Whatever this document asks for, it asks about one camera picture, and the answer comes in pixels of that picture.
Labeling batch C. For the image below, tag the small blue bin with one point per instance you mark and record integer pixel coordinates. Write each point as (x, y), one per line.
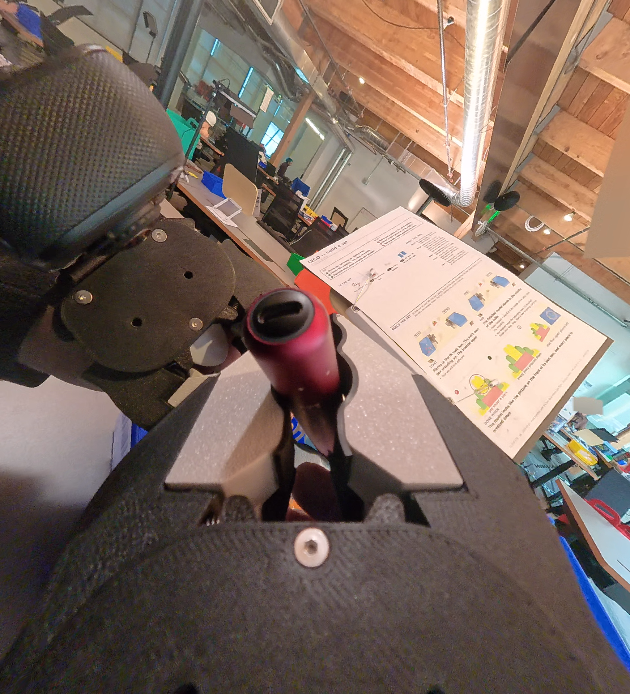
(213, 184)

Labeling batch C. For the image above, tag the person's left forearm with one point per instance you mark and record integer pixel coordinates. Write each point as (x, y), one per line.
(0, 314)

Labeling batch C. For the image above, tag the black round disc fixture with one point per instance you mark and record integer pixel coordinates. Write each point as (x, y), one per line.
(434, 191)

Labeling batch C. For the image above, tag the green plastic bin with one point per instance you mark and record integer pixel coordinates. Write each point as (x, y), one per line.
(295, 264)

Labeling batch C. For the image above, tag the red electric screwdriver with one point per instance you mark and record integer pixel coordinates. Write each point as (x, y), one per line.
(298, 352)

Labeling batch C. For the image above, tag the silver ventilation duct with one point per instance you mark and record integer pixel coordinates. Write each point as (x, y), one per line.
(483, 81)

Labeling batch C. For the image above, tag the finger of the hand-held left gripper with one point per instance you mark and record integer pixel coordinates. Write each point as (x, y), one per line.
(190, 389)

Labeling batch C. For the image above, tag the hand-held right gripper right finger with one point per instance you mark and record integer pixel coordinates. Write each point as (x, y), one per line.
(402, 423)

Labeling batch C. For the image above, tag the instruction sheet board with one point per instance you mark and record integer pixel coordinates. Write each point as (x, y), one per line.
(456, 325)

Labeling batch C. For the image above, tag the white tablet stand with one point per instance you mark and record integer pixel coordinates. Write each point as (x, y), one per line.
(225, 210)

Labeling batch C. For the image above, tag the red plastic bin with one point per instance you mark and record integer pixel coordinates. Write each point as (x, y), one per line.
(312, 290)

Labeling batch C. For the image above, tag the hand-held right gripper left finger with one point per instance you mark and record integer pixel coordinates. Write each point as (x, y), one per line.
(223, 434)

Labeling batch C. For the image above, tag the yellow plastic bin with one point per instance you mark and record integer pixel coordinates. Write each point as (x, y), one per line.
(581, 453)

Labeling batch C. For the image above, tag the green storage bin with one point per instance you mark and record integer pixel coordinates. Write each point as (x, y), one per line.
(182, 130)

